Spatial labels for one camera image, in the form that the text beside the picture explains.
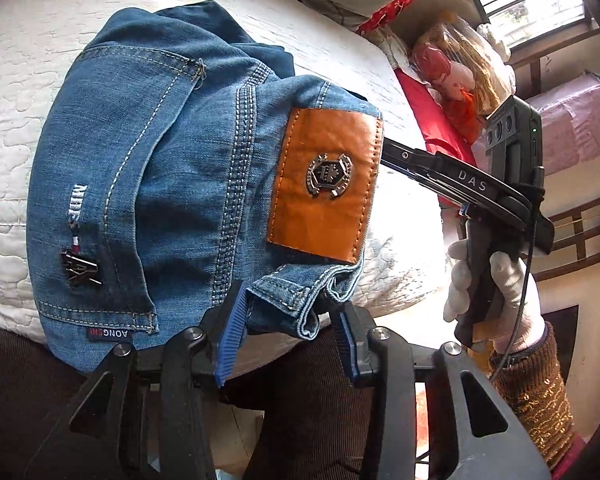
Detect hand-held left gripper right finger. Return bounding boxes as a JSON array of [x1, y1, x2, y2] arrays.
[[330, 305, 552, 480]]

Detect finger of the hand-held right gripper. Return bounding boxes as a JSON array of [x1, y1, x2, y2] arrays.
[[380, 137, 463, 202]]

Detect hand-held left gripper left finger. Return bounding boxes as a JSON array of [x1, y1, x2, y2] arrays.
[[30, 280, 252, 480]]

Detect blue denim pants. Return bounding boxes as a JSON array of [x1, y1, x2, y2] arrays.
[[26, 0, 385, 376]]

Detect person's right forearm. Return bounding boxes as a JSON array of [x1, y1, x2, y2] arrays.
[[489, 322, 588, 480]]

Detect person's right hand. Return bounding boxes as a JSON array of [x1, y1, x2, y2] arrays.
[[442, 237, 546, 356]]

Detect plain red cloth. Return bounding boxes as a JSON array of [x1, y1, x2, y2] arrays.
[[395, 67, 481, 211]]

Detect doll in plastic bag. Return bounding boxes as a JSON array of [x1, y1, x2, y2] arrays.
[[410, 10, 518, 143]]

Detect wooden rack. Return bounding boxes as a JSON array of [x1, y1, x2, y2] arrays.
[[510, 35, 600, 281]]

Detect cream patterned cloth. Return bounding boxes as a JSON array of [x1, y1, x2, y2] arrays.
[[370, 25, 416, 71]]

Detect pink cloth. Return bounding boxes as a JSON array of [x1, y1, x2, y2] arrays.
[[530, 72, 600, 176]]

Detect red patterned pillow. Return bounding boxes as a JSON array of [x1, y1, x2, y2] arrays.
[[355, 0, 426, 36]]

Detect person's brown corduroy legs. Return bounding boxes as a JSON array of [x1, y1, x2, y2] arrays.
[[0, 325, 431, 480]]

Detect black cable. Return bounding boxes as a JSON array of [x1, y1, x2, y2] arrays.
[[487, 170, 543, 381]]

